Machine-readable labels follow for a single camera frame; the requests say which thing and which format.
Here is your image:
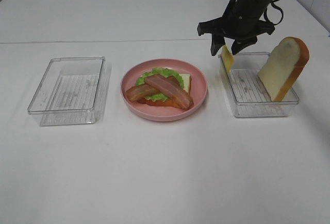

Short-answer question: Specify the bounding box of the pink round plate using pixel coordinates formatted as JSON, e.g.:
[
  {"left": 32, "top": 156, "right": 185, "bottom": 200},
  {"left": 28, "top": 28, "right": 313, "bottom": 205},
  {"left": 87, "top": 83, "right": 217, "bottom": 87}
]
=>
[{"left": 121, "top": 59, "right": 208, "bottom": 122}]

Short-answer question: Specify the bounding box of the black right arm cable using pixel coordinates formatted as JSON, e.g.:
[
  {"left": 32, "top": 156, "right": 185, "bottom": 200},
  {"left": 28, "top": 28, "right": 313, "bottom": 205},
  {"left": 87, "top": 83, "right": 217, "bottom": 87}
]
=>
[{"left": 261, "top": 0, "right": 301, "bottom": 26}]

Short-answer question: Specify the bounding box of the clear plastic tray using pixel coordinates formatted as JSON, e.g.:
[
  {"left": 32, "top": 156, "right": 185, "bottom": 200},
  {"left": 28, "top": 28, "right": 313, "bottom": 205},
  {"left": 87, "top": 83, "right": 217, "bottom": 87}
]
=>
[
  {"left": 27, "top": 56, "right": 112, "bottom": 126},
  {"left": 218, "top": 52, "right": 300, "bottom": 118}
]

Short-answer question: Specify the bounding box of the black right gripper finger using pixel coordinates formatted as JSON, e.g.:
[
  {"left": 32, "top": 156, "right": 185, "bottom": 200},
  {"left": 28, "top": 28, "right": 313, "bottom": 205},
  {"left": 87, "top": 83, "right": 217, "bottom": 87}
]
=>
[
  {"left": 210, "top": 34, "right": 225, "bottom": 56},
  {"left": 231, "top": 36, "right": 257, "bottom": 55}
]

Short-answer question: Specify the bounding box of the green lettuce leaf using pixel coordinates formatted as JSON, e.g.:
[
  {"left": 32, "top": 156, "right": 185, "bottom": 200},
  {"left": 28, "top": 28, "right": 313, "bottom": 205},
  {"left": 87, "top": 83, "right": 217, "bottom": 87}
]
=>
[{"left": 135, "top": 67, "right": 191, "bottom": 102}]

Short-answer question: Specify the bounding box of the bread slice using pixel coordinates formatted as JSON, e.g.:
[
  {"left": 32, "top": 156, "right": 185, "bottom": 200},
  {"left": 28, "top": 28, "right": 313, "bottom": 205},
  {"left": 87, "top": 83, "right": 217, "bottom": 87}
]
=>
[
  {"left": 258, "top": 37, "right": 309, "bottom": 102},
  {"left": 138, "top": 73, "right": 191, "bottom": 109}
]

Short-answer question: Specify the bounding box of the yellow cheese slice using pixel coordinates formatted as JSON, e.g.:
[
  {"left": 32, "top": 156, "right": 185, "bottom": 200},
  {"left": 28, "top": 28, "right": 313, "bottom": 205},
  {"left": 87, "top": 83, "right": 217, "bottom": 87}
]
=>
[{"left": 219, "top": 44, "right": 235, "bottom": 77}]

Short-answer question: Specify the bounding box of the pink bacon strip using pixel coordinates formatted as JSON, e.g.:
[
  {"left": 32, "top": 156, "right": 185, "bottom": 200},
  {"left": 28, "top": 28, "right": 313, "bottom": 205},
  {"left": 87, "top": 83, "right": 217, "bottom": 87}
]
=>
[{"left": 144, "top": 74, "right": 193, "bottom": 111}]

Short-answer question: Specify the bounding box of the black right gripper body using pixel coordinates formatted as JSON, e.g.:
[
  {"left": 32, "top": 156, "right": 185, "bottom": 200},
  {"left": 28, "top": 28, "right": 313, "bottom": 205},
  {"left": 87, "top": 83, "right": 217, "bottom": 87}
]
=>
[{"left": 197, "top": 0, "right": 275, "bottom": 40}]

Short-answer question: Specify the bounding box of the clear right plastic tray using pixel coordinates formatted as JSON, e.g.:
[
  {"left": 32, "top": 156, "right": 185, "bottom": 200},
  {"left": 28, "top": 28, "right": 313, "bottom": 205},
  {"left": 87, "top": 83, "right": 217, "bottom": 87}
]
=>
[{"left": 218, "top": 52, "right": 300, "bottom": 118}]

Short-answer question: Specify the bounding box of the clear left plastic tray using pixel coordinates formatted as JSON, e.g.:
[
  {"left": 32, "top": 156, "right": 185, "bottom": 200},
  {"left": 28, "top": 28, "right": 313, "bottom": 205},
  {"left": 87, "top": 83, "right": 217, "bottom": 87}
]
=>
[{"left": 27, "top": 56, "right": 112, "bottom": 126}]

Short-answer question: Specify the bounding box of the dark bacon strip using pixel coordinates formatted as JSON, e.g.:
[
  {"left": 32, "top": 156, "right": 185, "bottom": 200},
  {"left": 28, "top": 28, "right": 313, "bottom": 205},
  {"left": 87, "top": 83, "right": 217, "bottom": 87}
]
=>
[{"left": 126, "top": 83, "right": 178, "bottom": 108}]

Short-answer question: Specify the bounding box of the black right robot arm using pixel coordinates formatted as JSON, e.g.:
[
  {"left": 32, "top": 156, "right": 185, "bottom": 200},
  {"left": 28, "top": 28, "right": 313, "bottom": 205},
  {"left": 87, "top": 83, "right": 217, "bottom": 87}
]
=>
[{"left": 197, "top": 0, "right": 275, "bottom": 56}]

